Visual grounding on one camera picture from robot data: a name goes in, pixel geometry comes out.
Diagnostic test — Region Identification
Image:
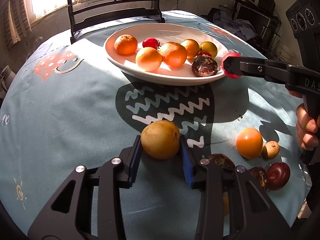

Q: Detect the dark brown passion fruit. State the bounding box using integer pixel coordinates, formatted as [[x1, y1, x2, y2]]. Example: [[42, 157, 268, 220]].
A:
[[191, 55, 219, 77]]

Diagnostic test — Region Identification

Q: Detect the large yellow citrus fruit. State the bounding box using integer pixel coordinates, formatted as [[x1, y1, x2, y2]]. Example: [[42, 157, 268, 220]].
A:
[[200, 41, 218, 58]]

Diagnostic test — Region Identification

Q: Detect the rough-skinned orange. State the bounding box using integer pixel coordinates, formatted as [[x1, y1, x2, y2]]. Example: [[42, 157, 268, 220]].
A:
[[158, 42, 187, 68]]

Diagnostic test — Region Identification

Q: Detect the smooth orange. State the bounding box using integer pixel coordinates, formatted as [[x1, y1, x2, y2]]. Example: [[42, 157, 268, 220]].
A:
[[136, 47, 162, 72]]

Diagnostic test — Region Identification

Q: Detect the pale yellow round fruit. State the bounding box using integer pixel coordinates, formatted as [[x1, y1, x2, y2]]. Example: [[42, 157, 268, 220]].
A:
[[141, 120, 180, 160]]

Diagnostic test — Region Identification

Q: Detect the right hand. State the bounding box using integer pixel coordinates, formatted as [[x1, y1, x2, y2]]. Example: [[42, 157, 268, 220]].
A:
[[296, 103, 319, 151]]

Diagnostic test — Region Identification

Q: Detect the red cherry tomato in plate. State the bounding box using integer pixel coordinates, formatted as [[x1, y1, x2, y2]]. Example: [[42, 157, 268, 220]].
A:
[[197, 51, 212, 57]]

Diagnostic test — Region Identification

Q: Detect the small yellow fruit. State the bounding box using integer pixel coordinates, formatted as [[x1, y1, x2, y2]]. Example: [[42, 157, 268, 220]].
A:
[[223, 195, 229, 217]]

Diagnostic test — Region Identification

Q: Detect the dark passion fruit lower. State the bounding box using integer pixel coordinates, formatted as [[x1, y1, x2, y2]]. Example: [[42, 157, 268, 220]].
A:
[[249, 166, 268, 192]]

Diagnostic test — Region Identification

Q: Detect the orange mandarin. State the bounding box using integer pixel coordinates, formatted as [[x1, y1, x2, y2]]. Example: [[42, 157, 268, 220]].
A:
[[236, 127, 263, 159], [181, 39, 200, 59]]

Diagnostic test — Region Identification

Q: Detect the dark red plum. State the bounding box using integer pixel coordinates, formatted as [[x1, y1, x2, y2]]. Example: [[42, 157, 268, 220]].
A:
[[266, 162, 291, 191]]

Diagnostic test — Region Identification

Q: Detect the small yellow-brown fruit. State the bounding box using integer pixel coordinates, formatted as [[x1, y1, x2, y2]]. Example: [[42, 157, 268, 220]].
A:
[[261, 141, 280, 160]]

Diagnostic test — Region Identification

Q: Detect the orange mandarin left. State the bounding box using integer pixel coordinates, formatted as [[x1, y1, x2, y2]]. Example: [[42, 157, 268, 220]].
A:
[[236, 127, 263, 159]]

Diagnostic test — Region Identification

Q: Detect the light blue patterned tablecloth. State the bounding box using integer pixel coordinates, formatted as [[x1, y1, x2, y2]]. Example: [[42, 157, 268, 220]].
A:
[[1, 17, 311, 235]]

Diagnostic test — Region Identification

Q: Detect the white oval plate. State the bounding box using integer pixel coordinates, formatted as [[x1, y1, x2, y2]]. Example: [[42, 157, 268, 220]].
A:
[[104, 23, 228, 86]]

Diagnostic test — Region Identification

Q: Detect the small orange in plate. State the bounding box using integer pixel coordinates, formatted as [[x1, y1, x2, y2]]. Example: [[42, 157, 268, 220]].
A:
[[114, 34, 138, 55]]

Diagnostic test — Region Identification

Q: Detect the round painted screen stand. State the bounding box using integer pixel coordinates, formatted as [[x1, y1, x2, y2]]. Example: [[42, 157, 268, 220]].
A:
[[67, 0, 165, 44]]

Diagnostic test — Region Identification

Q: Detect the white kettle jug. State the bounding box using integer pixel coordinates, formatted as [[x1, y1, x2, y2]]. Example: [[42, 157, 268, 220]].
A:
[[0, 65, 16, 99]]

